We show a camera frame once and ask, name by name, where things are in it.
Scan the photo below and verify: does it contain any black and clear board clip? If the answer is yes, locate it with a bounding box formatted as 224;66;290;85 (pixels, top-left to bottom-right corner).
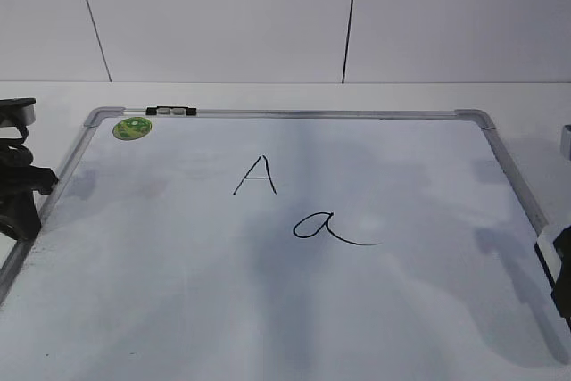
145;106;197;117

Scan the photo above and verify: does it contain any white eraser with black felt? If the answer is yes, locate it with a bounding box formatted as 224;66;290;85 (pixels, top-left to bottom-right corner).
534;224;567;288

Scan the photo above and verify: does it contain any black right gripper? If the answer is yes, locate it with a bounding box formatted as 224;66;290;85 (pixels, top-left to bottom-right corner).
551;228;570;319

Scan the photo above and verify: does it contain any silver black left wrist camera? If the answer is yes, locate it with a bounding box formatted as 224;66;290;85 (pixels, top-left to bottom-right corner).
0;98;36;128

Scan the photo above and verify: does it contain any white board with grey frame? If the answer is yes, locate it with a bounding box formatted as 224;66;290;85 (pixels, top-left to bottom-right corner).
1;109;570;380

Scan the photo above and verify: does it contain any round green magnet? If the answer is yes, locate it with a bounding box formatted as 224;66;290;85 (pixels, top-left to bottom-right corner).
112;117;153;141

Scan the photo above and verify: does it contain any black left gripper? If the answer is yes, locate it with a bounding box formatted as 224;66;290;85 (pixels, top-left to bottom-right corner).
1;128;59;241

